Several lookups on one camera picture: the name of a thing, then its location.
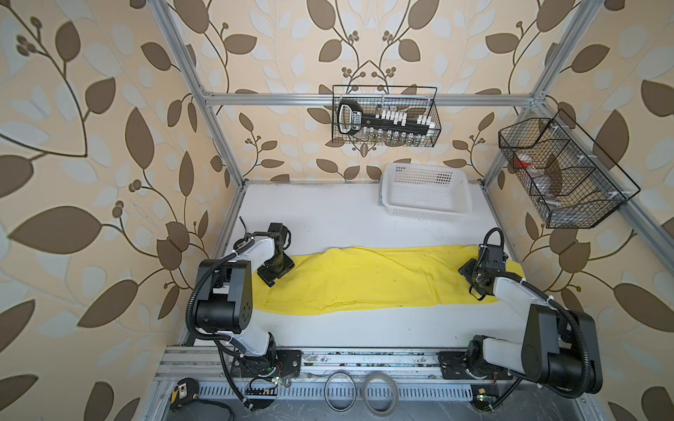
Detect red capped item in basket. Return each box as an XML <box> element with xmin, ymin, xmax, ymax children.
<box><xmin>513</xmin><ymin>154</ymin><xmax>534</xmax><ymax>170</ymax></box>

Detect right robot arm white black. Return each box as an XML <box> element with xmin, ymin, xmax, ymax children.
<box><xmin>459</xmin><ymin>227</ymin><xmax>603</xmax><ymax>399</ymax></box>

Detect left tape roll ring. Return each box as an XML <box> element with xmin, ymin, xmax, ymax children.
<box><xmin>322</xmin><ymin>371</ymin><xmax>357</xmax><ymax>414</ymax></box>

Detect aluminium front rail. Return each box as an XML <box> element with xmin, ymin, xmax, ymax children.
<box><xmin>154</xmin><ymin>347</ymin><xmax>515</xmax><ymax>403</ymax></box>

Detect white plastic perforated basket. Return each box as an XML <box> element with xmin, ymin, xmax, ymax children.
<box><xmin>380</xmin><ymin>163</ymin><xmax>472</xmax><ymax>222</ymax></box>

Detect black tool with white sockets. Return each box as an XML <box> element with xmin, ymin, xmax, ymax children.
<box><xmin>332</xmin><ymin>98</ymin><xmax>442</xmax><ymax>137</ymax></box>

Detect yellow trousers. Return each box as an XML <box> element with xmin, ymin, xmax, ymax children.
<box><xmin>251</xmin><ymin>244</ymin><xmax>526</xmax><ymax>317</ymax></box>

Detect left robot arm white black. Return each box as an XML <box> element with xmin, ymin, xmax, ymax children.
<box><xmin>185</xmin><ymin>223</ymin><xmax>295</xmax><ymax>377</ymax></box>

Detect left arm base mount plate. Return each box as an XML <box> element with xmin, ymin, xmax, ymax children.
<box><xmin>231</xmin><ymin>349</ymin><xmax>303</xmax><ymax>379</ymax></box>

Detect right tape roll ring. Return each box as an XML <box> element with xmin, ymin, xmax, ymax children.
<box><xmin>362</xmin><ymin>371</ymin><xmax>399</xmax><ymax>417</ymax></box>

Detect black wire basket right wall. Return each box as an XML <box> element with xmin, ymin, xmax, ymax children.
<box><xmin>498</xmin><ymin>109</ymin><xmax>641</xmax><ymax>229</ymax></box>

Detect tape roll ring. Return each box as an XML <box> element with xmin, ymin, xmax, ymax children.
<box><xmin>362</xmin><ymin>371</ymin><xmax>399</xmax><ymax>417</ymax></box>
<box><xmin>322</xmin><ymin>371</ymin><xmax>357</xmax><ymax>414</ymax></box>

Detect black wire basket wall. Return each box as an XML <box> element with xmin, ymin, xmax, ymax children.
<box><xmin>498</xmin><ymin>109</ymin><xmax>641</xmax><ymax>229</ymax></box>
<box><xmin>332</xmin><ymin>84</ymin><xmax>442</xmax><ymax>147</ymax></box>

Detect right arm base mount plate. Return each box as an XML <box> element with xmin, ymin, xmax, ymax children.
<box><xmin>437</xmin><ymin>350</ymin><xmax>514</xmax><ymax>382</ymax></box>

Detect black wire basket back wall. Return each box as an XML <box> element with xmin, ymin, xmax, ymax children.
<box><xmin>332</xmin><ymin>84</ymin><xmax>442</xmax><ymax>147</ymax></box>

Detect black yellow tape measure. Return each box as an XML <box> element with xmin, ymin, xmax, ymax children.
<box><xmin>168</xmin><ymin>377</ymin><xmax>200</xmax><ymax>412</ymax></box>

